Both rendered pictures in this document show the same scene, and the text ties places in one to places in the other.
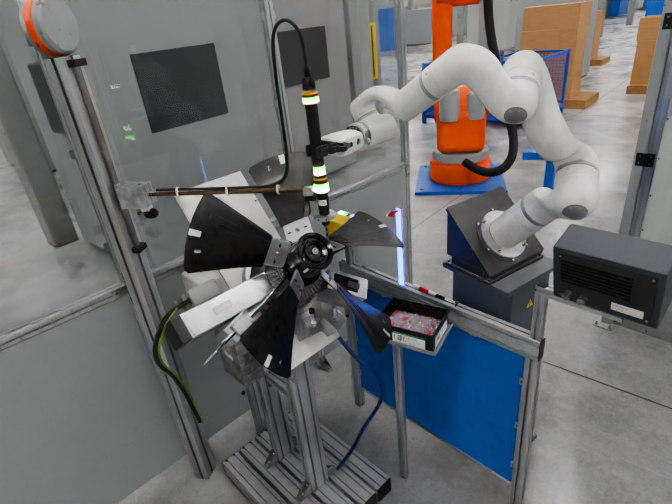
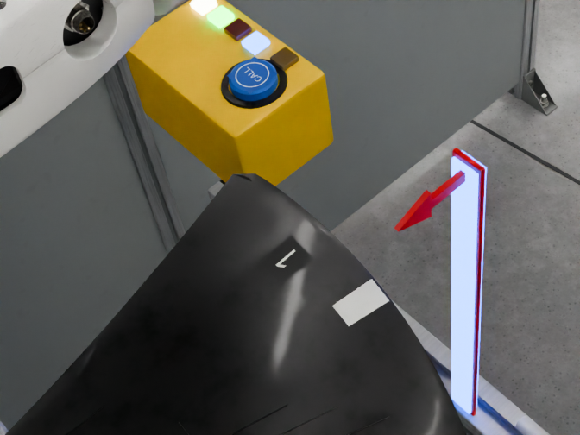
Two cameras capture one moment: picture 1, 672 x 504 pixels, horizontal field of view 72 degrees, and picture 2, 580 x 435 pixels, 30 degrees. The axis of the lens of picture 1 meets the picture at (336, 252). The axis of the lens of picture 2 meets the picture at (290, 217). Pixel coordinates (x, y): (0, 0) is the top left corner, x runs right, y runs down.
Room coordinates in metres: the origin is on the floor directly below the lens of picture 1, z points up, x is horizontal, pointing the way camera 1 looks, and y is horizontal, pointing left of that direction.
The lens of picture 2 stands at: (1.10, -0.19, 1.71)
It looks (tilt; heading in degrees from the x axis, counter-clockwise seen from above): 53 degrees down; 9
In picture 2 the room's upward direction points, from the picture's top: 11 degrees counter-clockwise
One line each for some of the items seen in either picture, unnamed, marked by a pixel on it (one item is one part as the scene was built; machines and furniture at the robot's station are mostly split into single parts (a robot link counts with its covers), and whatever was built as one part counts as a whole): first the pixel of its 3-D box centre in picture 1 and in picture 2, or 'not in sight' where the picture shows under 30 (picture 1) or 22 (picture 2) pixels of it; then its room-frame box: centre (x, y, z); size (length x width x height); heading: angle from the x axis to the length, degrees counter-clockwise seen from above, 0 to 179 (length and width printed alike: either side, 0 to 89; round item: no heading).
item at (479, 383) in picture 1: (426, 374); not in sight; (1.46, -0.32, 0.45); 0.82 x 0.02 x 0.66; 41
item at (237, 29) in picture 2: not in sight; (237, 29); (1.78, -0.07, 1.08); 0.02 x 0.02 x 0.01; 41
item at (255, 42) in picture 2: not in sight; (255, 42); (1.77, -0.09, 1.08); 0.02 x 0.02 x 0.01; 41
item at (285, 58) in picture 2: not in sight; (284, 59); (1.74, -0.11, 1.08); 0.02 x 0.02 x 0.01; 41
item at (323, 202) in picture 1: (317, 151); not in sight; (1.30, 0.02, 1.49); 0.04 x 0.04 x 0.46
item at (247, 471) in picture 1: (304, 475); not in sight; (1.36, 0.25, 0.04); 0.62 x 0.45 x 0.08; 41
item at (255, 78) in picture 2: not in sight; (253, 80); (1.72, -0.09, 1.08); 0.04 x 0.04 x 0.02
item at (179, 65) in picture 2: (347, 229); (230, 98); (1.76, -0.06, 1.02); 0.16 x 0.10 x 0.11; 41
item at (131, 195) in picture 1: (135, 194); not in sight; (1.45, 0.63, 1.37); 0.10 x 0.07 x 0.09; 76
